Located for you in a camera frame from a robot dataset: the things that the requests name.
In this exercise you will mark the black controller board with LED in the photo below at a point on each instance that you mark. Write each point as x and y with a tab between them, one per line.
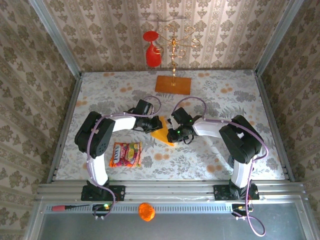
238	208
101	208

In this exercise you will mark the orange mesh ball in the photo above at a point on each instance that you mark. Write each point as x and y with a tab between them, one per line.
146	212

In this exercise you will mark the aluminium frame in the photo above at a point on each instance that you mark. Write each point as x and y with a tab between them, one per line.
65	55

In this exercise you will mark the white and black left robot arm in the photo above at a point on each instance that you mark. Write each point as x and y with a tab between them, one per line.
96	137

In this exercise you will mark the gold glass rack wooden base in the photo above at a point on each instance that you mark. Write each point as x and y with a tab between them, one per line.
172	86

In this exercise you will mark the blue cup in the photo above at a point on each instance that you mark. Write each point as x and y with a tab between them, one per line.
231	163

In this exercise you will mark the orange candy bag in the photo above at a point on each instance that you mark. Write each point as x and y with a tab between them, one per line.
126	155

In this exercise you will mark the red wine glass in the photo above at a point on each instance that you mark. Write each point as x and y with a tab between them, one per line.
152	57

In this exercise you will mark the floral tablecloth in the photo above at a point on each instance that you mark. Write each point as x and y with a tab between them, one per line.
195	160

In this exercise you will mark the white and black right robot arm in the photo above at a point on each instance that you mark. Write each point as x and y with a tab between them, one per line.
242	140

